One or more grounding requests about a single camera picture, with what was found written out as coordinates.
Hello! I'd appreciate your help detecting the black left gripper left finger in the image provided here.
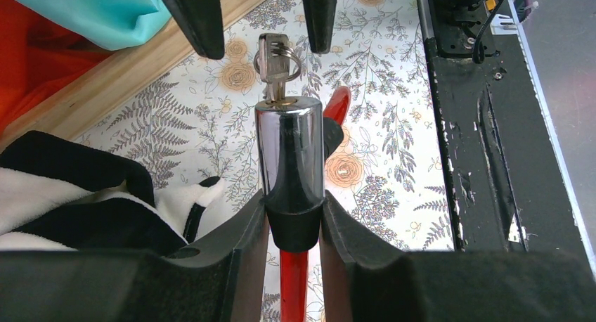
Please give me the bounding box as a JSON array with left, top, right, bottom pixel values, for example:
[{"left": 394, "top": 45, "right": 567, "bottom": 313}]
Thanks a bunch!
[{"left": 1, "top": 193, "right": 268, "bottom": 321}]

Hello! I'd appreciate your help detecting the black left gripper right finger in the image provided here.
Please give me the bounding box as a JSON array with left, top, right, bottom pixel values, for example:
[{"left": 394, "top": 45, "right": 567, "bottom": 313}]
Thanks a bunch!
[{"left": 319, "top": 194, "right": 595, "bottom": 321}]

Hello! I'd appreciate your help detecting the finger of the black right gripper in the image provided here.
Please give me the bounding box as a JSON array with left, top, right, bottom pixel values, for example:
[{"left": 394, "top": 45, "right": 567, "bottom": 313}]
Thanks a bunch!
[
  {"left": 162, "top": 0, "right": 225, "bottom": 60},
  {"left": 302, "top": 0, "right": 337, "bottom": 54}
]

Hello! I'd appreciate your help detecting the red cable lock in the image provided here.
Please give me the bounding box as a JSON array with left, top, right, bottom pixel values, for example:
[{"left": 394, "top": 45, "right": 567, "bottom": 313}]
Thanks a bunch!
[{"left": 255, "top": 86, "right": 351, "bottom": 321}]

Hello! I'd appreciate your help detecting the teal t-shirt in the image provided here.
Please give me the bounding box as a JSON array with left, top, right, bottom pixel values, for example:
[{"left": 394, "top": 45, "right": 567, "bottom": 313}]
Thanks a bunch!
[{"left": 14, "top": 0, "right": 171, "bottom": 51}]

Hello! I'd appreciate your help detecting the floral table mat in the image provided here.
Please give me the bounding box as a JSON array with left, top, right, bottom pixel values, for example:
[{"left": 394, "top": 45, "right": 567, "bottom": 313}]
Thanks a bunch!
[{"left": 74, "top": 0, "right": 455, "bottom": 322}]

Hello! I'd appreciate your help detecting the orange t-shirt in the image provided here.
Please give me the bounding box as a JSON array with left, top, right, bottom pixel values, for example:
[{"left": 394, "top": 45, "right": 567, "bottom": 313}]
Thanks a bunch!
[{"left": 1, "top": 0, "right": 112, "bottom": 131}]

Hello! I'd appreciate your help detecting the black white striped garment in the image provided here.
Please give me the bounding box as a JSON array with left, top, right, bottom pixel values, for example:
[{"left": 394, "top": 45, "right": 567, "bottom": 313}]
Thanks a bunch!
[{"left": 1, "top": 131, "right": 225, "bottom": 256}]

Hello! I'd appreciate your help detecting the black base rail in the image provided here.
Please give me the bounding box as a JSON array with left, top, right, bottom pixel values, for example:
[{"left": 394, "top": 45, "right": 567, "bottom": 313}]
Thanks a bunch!
[{"left": 417, "top": 0, "right": 595, "bottom": 269}]

